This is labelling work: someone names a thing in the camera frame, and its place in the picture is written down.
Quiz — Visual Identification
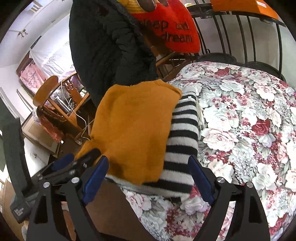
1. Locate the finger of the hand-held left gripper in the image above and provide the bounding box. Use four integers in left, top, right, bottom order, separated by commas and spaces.
50, 153, 75, 173
69, 148, 102, 174

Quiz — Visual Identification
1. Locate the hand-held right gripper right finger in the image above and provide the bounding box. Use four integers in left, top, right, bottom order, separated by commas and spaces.
188, 156, 271, 241

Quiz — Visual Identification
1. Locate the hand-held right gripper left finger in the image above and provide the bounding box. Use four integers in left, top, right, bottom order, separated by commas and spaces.
26, 156, 109, 241

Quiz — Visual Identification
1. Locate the mustard knitted cardigan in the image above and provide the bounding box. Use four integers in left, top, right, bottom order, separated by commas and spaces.
74, 79, 183, 186

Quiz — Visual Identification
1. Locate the black and white striped garment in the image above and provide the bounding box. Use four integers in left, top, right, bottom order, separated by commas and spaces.
105, 91, 204, 200

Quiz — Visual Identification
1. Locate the wooden chair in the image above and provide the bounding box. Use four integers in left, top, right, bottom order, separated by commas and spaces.
33, 72, 93, 142

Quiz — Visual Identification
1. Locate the floral blanket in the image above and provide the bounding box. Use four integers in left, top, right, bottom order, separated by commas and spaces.
122, 61, 296, 241

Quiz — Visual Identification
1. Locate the pink floral cloth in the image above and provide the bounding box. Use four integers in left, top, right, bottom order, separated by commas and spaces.
18, 62, 50, 90

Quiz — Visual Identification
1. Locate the black jacket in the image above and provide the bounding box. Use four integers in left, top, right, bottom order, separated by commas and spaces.
69, 0, 167, 108

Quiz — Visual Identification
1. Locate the black metal rack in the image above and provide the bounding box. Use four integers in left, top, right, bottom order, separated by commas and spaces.
186, 3, 292, 81

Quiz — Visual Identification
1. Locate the red plush pillow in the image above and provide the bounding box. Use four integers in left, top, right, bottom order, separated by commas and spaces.
116, 0, 201, 54

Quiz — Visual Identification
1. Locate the orange box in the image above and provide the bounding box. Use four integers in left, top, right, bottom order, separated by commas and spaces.
210, 0, 280, 21

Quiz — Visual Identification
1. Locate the brown wooden bed frame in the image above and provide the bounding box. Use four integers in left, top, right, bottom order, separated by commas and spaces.
85, 181, 148, 241

